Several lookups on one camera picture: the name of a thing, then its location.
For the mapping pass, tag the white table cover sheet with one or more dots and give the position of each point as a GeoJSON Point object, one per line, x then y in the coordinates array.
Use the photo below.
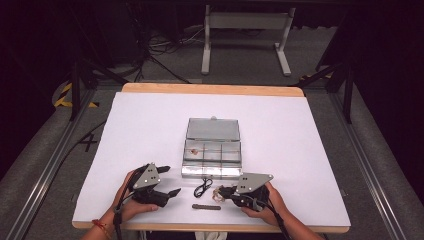
{"type": "Point", "coordinates": [266, 126]}

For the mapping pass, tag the black metal stand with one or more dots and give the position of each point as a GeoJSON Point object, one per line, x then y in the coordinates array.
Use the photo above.
{"type": "Point", "coordinates": [348, 96]}

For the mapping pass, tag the yellow black hazard tape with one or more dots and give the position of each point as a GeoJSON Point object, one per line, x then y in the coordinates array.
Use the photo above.
{"type": "Point", "coordinates": [63, 102]}

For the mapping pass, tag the dark brown hair clip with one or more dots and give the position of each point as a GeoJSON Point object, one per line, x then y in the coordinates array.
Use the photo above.
{"type": "Point", "coordinates": [206, 207]}

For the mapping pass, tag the person's left hand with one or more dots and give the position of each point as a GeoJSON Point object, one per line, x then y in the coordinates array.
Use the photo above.
{"type": "Point", "coordinates": [131, 208]}

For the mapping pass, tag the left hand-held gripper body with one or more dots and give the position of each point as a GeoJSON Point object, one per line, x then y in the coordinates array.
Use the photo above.
{"type": "Point", "coordinates": [146, 178]}

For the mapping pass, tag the clear plastic compartment box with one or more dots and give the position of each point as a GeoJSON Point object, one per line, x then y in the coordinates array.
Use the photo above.
{"type": "Point", "coordinates": [213, 130]}

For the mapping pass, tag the person's right hand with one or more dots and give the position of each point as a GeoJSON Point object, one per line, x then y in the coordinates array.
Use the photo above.
{"type": "Point", "coordinates": [275, 208]}

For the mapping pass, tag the aluminium floor rail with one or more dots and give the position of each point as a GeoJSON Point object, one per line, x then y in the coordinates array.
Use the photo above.
{"type": "Point", "coordinates": [366, 166]}
{"type": "Point", "coordinates": [46, 170]}

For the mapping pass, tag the wooden table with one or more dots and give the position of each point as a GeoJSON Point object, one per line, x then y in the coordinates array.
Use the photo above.
{"type": "Point", "coordinates": [213, 89]}

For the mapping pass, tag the small orange hair accessory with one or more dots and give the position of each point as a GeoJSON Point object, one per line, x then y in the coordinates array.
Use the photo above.
{"type": "Point", "coordinates": [194, 152]}

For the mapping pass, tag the black tripod stand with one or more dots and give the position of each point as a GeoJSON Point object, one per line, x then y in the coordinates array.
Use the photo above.
{"type": "Point", "coordinates": [75, 90]}

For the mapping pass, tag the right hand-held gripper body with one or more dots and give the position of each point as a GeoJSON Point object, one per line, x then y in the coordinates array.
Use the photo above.
{"type": "Point", "coordinates": [251, 182]}

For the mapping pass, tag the white clothing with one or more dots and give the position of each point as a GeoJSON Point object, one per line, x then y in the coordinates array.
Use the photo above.
{"type": "Point", "coordinates": [210, 236]}

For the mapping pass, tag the translucent pink hair accessory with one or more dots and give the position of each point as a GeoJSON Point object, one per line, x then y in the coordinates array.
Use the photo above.
{"type": "Point", "coordinates": [217, 196]}

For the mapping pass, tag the white metal desk frame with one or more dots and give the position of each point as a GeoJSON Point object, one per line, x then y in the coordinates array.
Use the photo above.
{"type": "Point", "coordinates": [246, 20]}

